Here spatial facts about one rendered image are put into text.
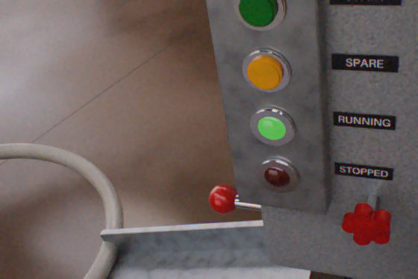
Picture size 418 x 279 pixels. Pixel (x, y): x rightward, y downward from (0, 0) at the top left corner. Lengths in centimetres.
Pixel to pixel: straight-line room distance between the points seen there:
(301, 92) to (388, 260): 20
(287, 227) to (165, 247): 39
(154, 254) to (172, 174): 158
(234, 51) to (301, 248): 23
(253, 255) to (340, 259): 29
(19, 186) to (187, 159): 74
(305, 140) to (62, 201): 214
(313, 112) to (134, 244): 56
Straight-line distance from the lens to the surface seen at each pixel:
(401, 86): 45
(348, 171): 50
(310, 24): 41
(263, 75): 43
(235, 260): 86
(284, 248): 59
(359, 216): 49
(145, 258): 95
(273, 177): 49
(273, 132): 46
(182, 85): 307
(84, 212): 247
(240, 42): 43
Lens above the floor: 161
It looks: 37 degrees down
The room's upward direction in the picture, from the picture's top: 11 degrees counter-clockwise
